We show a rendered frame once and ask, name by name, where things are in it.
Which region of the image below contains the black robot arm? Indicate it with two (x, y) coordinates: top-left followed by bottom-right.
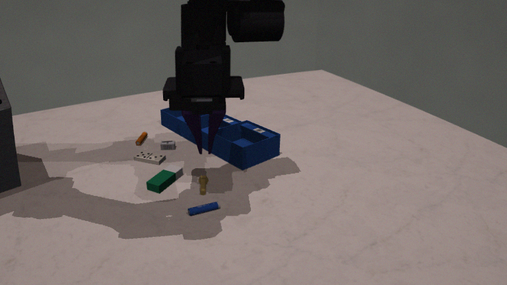
(175, 0), (285, 115)

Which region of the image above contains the orange cylinder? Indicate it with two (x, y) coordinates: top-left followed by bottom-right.
(135, 131), (148, 146)

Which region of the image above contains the dark blue rack of bins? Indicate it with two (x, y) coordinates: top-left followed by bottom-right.
(160, 108), (281, 170)

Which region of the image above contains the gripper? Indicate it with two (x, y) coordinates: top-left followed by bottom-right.
(163, 42), (244, 154)

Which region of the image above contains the white domino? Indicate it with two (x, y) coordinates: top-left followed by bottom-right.
(133, 151), (166, 165)

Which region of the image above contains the dark blue cylinder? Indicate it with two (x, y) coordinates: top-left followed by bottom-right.
(187, 201), (220, 216)

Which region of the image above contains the brass hex bolt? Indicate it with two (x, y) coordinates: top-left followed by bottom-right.
(199, 175), (209, 195)

